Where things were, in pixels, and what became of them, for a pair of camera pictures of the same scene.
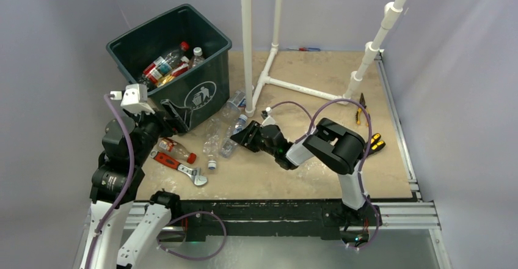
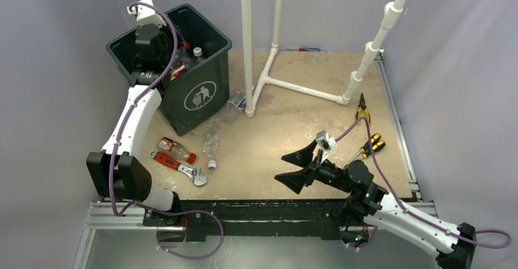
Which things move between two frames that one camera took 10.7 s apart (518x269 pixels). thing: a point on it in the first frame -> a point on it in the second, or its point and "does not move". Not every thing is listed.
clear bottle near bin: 231,110 does not move
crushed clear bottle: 211,144 does not move
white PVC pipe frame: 373,49 does not move
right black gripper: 244,137 -> 295,180
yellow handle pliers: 362,101 does not move
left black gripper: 169,127 -> 164,31
